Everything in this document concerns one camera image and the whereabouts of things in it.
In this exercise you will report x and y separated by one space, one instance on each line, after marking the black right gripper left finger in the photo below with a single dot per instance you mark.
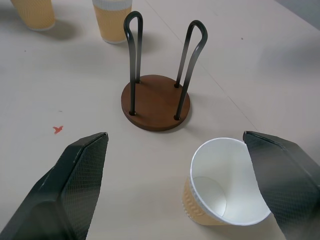
62 190

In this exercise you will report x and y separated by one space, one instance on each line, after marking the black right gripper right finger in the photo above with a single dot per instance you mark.
282 175

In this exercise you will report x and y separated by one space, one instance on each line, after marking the yellow ribbed paper cup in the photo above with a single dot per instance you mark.
37 13
112 22
220 185

